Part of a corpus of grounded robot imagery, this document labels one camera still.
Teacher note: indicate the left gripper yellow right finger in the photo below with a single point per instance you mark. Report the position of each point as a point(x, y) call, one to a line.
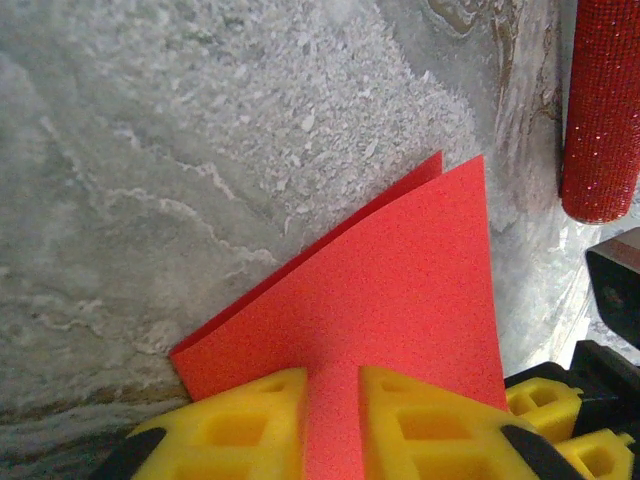
point(430, 430)

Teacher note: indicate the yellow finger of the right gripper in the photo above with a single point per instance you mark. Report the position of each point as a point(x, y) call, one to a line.
point(595, 455)
point(542, 402)

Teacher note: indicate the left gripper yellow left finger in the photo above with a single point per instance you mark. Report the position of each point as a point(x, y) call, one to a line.
point(235, 435)

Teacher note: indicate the red paper sheet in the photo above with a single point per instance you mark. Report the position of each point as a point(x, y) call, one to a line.
point(400, 300)

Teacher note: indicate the red glitter tube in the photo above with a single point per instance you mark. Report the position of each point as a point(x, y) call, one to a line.
point(602, 110)

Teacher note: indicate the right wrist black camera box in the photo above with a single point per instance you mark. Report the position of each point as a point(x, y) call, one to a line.
point(617, 300)

